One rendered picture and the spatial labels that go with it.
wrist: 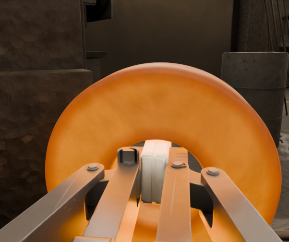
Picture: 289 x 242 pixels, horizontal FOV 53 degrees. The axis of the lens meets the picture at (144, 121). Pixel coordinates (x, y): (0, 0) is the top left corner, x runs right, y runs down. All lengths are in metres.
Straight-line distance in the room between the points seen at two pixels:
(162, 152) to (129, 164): 0.02
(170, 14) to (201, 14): 0.98
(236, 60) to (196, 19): 5.52
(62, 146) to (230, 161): 0.11
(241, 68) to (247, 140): 2.51
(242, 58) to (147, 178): 2.54
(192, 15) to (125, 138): 7.92
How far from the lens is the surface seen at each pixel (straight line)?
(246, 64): 2.67
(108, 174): 0.16
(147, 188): 0.17
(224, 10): 8.77
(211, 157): 0.18
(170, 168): 0.15
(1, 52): 0.55
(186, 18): 7.97
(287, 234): 0.40
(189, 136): 0.18
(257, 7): 4.36
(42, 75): 0.50
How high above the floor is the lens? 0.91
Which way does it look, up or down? 14 degrees down
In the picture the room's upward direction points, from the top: straight up
